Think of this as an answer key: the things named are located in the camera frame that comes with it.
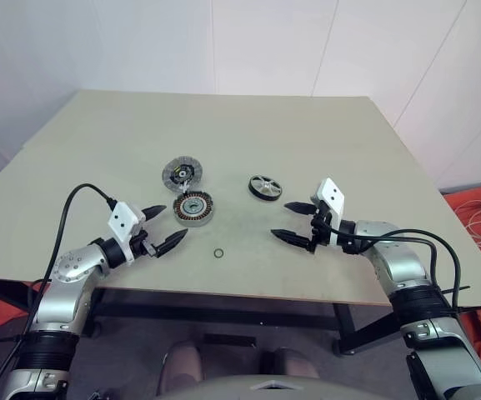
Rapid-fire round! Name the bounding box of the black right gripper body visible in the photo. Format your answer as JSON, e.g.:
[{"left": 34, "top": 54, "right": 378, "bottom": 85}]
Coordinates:
[{"left": 307, "top": 199, "right": 333, "bottom": 253}]

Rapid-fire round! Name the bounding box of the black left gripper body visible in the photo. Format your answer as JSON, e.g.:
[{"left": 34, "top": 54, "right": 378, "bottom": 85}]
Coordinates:
[{"left": 130, "top": 227, "right": 160, "bottom": 258}]

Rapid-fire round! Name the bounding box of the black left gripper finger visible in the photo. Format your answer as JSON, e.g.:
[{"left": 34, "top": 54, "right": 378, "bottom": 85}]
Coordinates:
[
  {"left": 154, "top": 228, "right": 189, "bottom": 257},
  {"left": 141, "top": 203, "right": 168, "bottom": 221}
]

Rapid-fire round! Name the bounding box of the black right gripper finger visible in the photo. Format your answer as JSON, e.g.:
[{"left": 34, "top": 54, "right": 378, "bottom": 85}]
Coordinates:
[
  {"left": 283, "top": 201, "right": 317, "bottom": 217},
  {"left": 269, "top": 228, "right": 311, "bottom": 250}
]

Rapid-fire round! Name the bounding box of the motor stator with copper windings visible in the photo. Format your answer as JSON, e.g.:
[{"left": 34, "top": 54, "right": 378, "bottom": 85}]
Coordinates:
[{"left": 172, "top": 190, "right": 216, "bottom": 228}]

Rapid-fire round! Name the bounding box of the black rotor with silver spokes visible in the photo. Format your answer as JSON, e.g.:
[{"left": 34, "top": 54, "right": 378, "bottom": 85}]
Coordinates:
[{"left": 247, "top": 173, "right": 283, "bottom": 202}]

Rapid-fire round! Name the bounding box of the grey round motor end cap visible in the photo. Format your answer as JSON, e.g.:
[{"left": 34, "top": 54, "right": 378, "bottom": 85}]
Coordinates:
[{"left": 161, "top": 154, "right": 203, "bottom": 193}]

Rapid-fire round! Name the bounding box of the dark brown rounded shape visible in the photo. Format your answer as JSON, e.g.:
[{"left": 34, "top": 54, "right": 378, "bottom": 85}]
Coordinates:
[
  {"left": 158, "top": 340, "right": 204, "bottom": 396},
  {"left": 259, "top": 347, "right": 321, "bottom": 381}
]

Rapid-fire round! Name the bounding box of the grey robot torso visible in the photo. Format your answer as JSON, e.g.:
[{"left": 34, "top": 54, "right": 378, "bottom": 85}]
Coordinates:
[{"left": 156, "top": 372, "right": 410, "bottom": 400}]

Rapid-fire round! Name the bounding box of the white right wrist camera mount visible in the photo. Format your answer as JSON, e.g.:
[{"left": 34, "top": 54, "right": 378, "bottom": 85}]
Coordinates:
[{"left": 308, "top": 177, "right": 347, "bottom": 252}]

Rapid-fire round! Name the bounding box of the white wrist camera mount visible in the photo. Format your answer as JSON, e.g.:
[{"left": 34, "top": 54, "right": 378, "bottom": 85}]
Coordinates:
[
  {"left": 308, "top": 177, "right": 347, "bottom": 252},
  {"left": 108, "top": 201, "right": 148, "bottom": 266}
]

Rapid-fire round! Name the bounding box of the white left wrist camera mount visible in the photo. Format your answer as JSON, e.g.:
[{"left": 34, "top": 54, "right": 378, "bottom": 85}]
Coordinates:
[{"left": 108, "top": 201, "right": 148, "bottom": 266}]

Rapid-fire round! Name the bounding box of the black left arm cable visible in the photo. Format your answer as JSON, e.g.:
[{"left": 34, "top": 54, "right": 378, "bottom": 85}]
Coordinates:
[{"left": 0, "top": 183, "right": 119, "bottom": 400}]

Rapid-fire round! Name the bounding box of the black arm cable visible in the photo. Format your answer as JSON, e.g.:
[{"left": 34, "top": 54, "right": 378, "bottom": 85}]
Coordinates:
[
  {"left": 321, "top": 220, "right": 439, "bottom": 291},
  {"left": 383, "top": 227, "right": 464, "bottom": 312},
  {"left": 0, "top": 183, "right": 119, "bottom": 400}
]

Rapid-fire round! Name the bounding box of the black metal table frame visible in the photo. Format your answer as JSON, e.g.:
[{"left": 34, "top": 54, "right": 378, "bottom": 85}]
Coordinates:
[{"left": 0, "top": 277, "right": 408, "bottom": 358}]

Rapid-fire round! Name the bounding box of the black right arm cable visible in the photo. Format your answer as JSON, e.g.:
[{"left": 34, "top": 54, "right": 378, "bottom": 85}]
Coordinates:
[
  {"left": 383, "top": 227, "right": 464, "bottom": 312},
  {"left": 321, "top": 220, "right": 439, "bottom": 291}
]

